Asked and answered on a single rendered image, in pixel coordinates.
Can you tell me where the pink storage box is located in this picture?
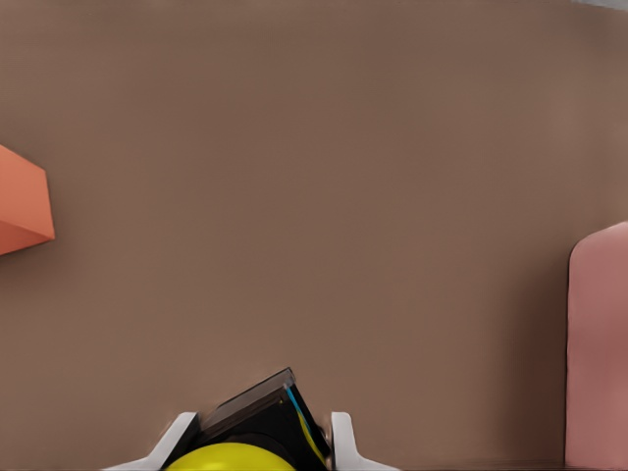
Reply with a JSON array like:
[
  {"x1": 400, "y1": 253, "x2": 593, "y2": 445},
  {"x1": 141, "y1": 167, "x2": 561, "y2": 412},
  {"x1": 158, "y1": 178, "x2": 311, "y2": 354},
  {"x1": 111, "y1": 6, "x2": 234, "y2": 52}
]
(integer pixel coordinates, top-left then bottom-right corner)
[{"x1": 564, "y1": 220, "x2": 628, "y2": 468}]

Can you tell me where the yellow button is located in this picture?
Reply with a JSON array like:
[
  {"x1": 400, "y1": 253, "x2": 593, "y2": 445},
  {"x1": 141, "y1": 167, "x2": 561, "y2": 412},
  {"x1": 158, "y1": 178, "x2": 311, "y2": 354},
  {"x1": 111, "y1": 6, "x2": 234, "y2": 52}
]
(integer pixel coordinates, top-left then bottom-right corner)
[{"x1": 162, "y1": 366, "x2": 333, "y2": 471}]

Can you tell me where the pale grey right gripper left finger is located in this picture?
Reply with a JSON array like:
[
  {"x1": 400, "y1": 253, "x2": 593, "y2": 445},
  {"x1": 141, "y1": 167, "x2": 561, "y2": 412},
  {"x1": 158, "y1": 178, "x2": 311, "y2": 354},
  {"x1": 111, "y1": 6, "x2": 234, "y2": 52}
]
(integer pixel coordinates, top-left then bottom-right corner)
[{"x1": 101, "y1": 411, "x2": 199, "y2": 471}]

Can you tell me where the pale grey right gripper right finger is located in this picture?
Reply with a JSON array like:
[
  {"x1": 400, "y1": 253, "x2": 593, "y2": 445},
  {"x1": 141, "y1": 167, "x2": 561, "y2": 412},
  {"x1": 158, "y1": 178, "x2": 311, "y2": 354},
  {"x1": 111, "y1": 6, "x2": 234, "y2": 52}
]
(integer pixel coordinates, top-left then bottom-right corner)
[{"x1": 330, "y1": 410, "x2": 399, "y2": 471}]

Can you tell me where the orange block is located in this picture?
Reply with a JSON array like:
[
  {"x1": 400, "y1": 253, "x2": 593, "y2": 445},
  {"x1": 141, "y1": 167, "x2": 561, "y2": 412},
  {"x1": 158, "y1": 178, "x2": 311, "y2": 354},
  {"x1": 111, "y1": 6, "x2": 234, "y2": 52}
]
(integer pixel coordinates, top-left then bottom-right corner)
[{"x1": 0, "y1": 143, "x2": 56, "y2": 256}]

